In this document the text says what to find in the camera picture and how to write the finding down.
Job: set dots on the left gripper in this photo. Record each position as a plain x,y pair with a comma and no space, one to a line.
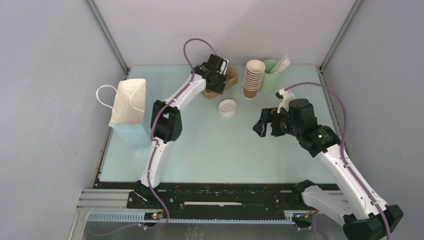
219,88

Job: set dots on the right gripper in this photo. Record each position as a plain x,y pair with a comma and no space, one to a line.
269,115

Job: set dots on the white paper bag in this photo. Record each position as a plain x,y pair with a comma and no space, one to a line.
128,111

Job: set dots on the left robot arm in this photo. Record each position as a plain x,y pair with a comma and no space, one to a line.
166,120

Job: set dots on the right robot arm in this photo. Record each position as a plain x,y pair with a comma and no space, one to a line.
364,215

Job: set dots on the green holder cup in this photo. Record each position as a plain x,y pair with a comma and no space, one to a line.
269,81

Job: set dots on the stack of paper cups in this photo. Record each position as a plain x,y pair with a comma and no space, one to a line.
253,76

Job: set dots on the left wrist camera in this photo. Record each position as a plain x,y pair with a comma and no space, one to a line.
224,66

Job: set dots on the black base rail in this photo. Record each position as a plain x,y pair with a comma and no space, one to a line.
233,203

